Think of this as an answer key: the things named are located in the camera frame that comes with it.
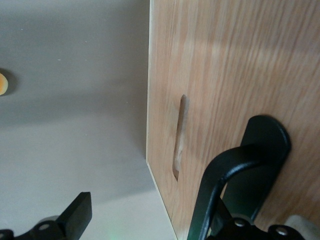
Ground striped croissant bread toy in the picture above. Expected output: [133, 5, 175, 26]
[0, 68, 10, 96]

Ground light wooden drawer cabinet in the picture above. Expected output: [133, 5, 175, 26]
[144, 0, 187, 240]

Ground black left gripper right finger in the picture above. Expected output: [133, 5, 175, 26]
[207, 196, 311, 240]

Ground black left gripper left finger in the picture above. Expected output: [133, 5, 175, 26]
[0, 191, 93, 240]

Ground black metal drawer handle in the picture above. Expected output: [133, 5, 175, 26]
[188, 114, 293, 240]

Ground light wooden drawer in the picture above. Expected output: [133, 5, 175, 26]
[172, 0, 320, 240]

